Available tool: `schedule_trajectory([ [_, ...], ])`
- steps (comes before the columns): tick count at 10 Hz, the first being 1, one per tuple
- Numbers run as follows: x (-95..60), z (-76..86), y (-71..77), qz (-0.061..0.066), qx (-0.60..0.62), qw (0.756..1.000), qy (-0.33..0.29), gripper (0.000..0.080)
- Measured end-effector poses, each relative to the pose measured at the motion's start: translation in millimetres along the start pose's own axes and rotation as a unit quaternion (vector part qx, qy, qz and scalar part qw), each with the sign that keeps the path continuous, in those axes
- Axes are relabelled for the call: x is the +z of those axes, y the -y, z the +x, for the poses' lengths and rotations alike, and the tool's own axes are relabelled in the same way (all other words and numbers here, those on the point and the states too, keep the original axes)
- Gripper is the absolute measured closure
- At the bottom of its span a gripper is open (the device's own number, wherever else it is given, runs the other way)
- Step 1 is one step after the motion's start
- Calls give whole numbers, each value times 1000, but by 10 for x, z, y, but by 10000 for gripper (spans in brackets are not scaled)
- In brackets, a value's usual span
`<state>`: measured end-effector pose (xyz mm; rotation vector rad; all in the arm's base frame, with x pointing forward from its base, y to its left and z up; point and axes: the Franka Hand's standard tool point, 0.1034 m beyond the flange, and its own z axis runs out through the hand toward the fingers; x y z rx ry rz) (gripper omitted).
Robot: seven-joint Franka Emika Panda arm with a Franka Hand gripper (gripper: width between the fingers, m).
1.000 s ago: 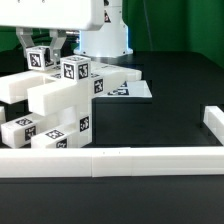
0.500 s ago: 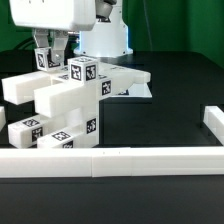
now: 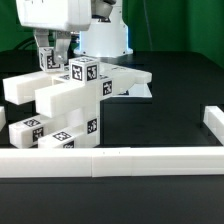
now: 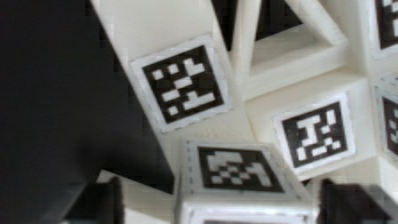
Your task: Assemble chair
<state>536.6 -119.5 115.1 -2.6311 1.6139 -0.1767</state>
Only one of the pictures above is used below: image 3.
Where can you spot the white chair seat part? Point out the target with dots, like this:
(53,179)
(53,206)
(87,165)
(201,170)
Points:
(85,125)

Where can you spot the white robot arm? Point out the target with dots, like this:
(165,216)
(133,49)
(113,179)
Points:
(99,8)

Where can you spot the white chair back frame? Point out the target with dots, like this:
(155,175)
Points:
(54,97)

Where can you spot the white fence wall left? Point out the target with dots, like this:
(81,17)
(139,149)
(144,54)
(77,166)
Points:
(2,117)

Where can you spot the white fence wall right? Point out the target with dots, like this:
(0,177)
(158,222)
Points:
(214,120)

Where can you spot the small white part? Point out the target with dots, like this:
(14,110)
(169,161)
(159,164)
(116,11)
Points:
(25,133)

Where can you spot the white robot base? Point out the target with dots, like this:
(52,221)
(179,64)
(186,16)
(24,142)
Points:
(106,38)

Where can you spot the white marker base plate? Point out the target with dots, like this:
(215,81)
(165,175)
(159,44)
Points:
(138,91)

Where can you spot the white fence wall front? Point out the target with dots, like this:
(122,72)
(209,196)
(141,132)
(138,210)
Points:
(111,162)

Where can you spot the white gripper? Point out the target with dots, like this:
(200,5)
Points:
(62,15)

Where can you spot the white fence wall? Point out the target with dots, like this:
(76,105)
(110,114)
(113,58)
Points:
(214,120)
(2,117)
(111,162)

